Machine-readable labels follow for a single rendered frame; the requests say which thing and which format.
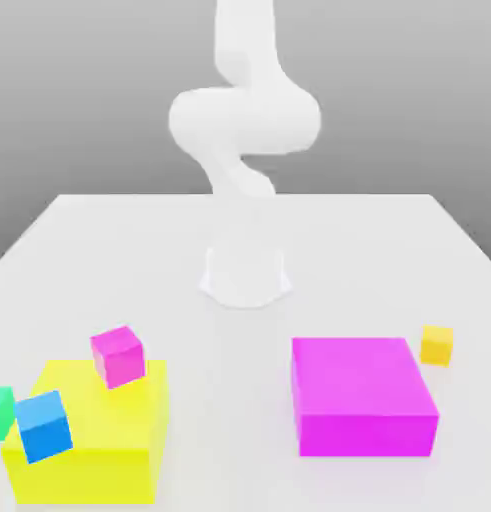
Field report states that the small pink cube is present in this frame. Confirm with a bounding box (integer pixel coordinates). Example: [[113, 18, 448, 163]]
[[89, 324, 147, 390]]

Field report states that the small yellow cube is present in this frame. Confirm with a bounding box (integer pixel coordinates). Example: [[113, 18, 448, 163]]
[[419, 324, 455, 368]]

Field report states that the small blue cube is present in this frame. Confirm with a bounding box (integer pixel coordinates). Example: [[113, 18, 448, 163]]
[[12, 389, 75, 465]]

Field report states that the large magenta box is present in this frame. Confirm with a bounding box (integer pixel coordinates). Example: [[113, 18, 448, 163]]
[[291, 336, 441, 458]]

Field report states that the large yellow box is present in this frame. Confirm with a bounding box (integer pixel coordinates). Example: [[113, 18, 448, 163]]
[[0, 358, 169, 506]]

